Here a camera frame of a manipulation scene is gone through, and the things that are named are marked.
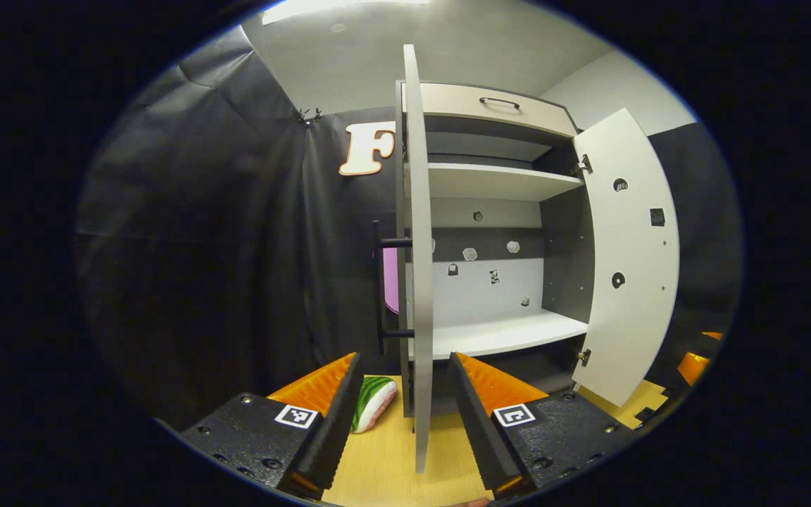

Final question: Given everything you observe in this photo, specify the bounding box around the ceiling light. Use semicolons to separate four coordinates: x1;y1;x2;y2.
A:
261;0;433;26

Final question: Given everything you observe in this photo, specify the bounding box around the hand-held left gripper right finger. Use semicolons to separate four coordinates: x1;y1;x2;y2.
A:
448;352;635;499

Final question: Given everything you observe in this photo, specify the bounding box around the watermelon plush toy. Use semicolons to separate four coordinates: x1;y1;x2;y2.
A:
351;375;398;434

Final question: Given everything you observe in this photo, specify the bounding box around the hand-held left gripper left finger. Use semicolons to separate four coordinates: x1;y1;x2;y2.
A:
180;352;365;501

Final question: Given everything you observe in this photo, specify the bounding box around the grey cabinet door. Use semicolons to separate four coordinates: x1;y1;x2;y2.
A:
573;107;681;408
372;44;436;474

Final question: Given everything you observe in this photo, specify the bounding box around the black backdrop cloth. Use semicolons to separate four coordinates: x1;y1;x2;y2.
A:
73;27;743;432

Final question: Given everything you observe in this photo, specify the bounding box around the grey cabinet drawer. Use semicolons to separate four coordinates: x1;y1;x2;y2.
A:
420;83;579;138

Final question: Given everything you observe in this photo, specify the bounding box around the grey double-door shoe cabinet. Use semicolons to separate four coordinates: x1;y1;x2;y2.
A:
395;80;593;416

